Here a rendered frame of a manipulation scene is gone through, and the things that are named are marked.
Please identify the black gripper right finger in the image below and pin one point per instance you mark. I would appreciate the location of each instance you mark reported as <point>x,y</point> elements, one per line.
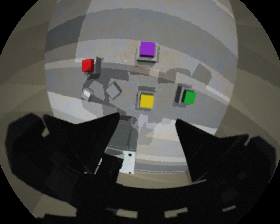
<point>204,151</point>

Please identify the purple button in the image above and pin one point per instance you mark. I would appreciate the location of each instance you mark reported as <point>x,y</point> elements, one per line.
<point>146,51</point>

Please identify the red button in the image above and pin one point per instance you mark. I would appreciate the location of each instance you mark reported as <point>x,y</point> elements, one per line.
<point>91,66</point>

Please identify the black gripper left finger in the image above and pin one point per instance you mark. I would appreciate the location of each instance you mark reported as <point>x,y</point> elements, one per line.
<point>87,140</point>

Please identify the green button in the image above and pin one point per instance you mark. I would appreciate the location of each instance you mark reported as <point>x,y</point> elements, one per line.
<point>185,96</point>

